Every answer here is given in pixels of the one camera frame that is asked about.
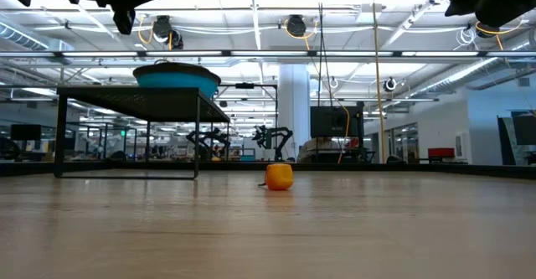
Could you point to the blue collapsible colander bowl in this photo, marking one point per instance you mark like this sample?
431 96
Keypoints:
176 82

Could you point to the black background robot arm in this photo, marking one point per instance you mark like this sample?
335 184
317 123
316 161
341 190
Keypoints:
207 138
268 138

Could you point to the long ceiling light bar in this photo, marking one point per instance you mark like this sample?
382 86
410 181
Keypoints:
125 53

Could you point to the black perforated metal shelf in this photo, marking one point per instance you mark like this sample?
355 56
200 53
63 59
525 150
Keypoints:
142 101

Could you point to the dark screen panel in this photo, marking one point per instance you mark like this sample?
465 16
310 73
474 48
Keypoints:
519 136

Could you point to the small black monitor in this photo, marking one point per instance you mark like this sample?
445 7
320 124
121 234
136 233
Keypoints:
25 131

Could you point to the red box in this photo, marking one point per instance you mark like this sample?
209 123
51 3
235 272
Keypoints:
441 152

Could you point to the black screen on stand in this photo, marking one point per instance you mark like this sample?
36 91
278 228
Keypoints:
335 122

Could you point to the white building column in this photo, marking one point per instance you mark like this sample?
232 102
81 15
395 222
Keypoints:
294 103

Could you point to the person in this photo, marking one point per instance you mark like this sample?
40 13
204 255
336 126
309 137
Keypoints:
318 149

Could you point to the small orange pepper centre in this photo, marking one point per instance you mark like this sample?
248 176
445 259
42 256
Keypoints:
279 177

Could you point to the silver ventilation duct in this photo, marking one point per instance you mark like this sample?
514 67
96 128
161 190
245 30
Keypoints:
21 36
481 67

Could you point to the black aluminium table frame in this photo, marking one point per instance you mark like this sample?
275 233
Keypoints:
377 168

